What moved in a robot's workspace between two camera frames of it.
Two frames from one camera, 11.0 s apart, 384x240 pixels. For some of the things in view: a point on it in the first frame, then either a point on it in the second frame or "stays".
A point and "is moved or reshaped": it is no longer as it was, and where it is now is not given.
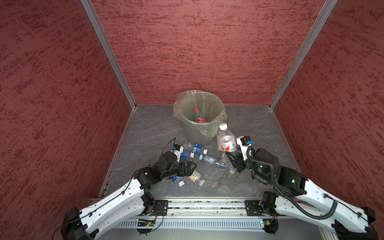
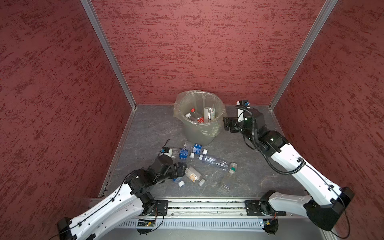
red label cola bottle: (200, 118) is moved or reshaped
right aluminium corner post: (328, 7) stays
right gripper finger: (232, 157) -> (227, 123)
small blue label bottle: (178, 179) stays
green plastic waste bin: (211, 107) stays
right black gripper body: (242, 164) -> (237, 126)
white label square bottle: (220, 154) -> (209, 114)
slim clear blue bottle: (214, 161) stays
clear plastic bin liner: (210, 107) stays
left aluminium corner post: (103, 35) stays
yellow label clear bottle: (195, 176) stays
